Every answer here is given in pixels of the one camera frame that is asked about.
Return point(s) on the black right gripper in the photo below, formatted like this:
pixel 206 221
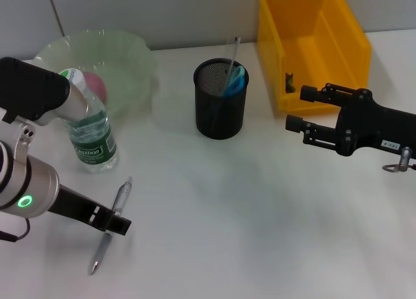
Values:
pixel 367 123

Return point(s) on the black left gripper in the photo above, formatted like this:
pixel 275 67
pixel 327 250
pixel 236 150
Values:
pixel 74 208

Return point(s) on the grey silver ballpoint pen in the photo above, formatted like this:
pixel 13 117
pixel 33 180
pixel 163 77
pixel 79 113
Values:
pixel 122 195

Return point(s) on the green plastic wrapper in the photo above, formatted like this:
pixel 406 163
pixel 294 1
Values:
pixel 290 84

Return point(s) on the clear water bottle green label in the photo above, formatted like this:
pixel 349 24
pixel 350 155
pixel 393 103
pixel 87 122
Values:
pixel 92 139

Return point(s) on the blue capped scissors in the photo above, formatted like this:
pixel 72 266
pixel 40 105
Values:
pixel 236 83

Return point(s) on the clear plastic ruler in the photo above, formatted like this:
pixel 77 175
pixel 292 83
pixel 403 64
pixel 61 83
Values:
pixel 234 52

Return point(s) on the pink peach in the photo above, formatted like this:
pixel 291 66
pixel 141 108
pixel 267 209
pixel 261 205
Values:
pixel 97 86

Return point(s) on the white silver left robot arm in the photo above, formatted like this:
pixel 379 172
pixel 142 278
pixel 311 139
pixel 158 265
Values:
pixel 29 185

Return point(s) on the black mesh pen holder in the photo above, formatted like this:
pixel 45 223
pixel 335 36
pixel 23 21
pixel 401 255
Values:
pixel 219 120

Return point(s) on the translucent green fruit plate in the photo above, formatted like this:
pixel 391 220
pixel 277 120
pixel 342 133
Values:
pixel 130 71

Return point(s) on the yellow plastic bin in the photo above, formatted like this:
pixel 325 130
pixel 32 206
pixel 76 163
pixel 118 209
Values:
pixel 312 52

